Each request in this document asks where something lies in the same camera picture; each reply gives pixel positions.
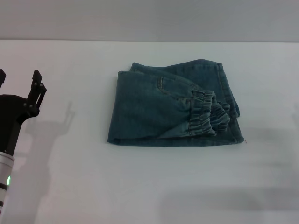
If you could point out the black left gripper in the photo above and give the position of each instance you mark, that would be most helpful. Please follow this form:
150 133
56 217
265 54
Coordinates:
10 121

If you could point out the blue denim shorts with print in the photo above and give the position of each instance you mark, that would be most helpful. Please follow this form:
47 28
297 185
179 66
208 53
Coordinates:
172 109

